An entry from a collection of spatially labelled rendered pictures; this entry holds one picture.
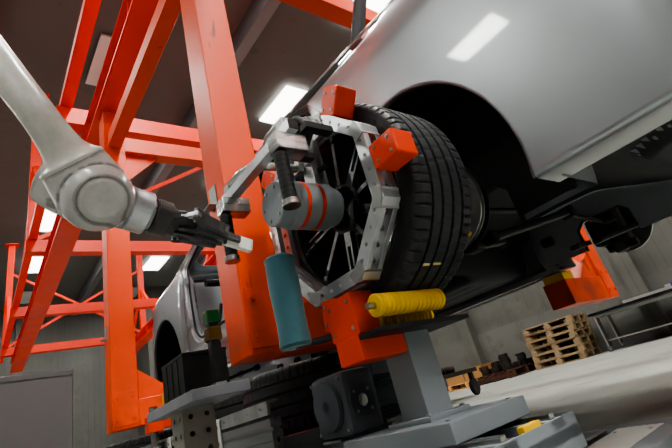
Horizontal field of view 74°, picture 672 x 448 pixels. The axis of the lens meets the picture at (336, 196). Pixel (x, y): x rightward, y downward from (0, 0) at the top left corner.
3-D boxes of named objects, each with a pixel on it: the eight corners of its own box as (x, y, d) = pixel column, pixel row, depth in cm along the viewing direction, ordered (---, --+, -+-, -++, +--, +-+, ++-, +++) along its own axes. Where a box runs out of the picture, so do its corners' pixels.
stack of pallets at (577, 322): (605, 351, 890) (586, 311, 925) (589, 357, 841) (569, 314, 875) (553, 364, 966) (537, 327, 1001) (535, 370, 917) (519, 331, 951)
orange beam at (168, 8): (197, -29, 246) (195, -43, 251) (179, -36, 240) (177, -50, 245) (121, 148, 365) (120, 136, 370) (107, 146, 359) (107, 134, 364)
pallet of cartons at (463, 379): (504, 377, 1051) (497, 360, 1068) (484, 383, 1000) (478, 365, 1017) (467, 386, 1126) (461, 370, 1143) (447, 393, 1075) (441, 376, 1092)
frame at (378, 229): (423, 256, 106) (361, 81, 129) (403, 256, 102) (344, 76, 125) (305, 322, 143) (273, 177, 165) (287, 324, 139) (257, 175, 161)
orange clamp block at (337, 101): (353, 120, 133) (357, 90, 132) (332, 115, 128) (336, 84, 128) (339, 120, 138) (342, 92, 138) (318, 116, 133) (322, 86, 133)
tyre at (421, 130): (372, 345, 154) (517, 240, 114) (316, 355, 140) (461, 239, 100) (314, 195, 188) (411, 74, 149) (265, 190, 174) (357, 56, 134)
